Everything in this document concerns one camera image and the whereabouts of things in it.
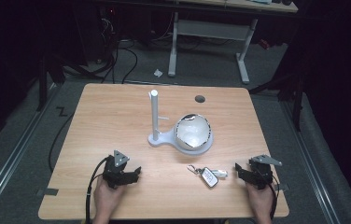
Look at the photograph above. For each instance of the grey tape strip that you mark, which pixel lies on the grey tape strip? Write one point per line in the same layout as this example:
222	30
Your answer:
48	192
282	187

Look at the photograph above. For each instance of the silver key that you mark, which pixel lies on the silver key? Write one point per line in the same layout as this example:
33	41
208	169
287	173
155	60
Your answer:
221	173

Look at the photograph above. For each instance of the small red object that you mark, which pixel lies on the small red object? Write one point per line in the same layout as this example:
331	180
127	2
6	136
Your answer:
264	44

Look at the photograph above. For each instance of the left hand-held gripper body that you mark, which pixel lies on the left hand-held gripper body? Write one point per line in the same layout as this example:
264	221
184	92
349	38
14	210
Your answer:
117	169

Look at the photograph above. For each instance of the black and white key fob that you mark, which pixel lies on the black and white key fob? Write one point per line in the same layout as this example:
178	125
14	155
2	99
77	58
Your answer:
210	177

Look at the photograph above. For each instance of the dark metal stand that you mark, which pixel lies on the dark metal stand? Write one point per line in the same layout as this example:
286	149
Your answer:
296	99
43	84

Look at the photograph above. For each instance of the person's right hand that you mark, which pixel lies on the person's right hand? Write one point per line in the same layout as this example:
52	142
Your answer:
260	199

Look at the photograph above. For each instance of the white-legged wooden desk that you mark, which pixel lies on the white-legged wooden desk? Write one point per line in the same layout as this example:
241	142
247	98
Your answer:
211	30

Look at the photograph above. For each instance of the metal floor rail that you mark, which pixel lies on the metal floor rail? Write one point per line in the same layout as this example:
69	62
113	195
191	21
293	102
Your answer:
15	154
307	161

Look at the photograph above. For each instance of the white bowl with silver rim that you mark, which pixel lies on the white bowl with silver rim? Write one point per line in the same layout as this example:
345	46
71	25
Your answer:
193	134

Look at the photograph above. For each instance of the crumpled white paper scrap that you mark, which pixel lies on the crumpled white paper scrap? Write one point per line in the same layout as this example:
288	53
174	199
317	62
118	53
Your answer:
158	73

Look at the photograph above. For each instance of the white stand with pole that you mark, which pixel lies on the white stand with pole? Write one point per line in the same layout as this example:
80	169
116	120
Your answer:
155	115

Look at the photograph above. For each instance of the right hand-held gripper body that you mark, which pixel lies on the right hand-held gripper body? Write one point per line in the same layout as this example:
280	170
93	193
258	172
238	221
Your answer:
262	172

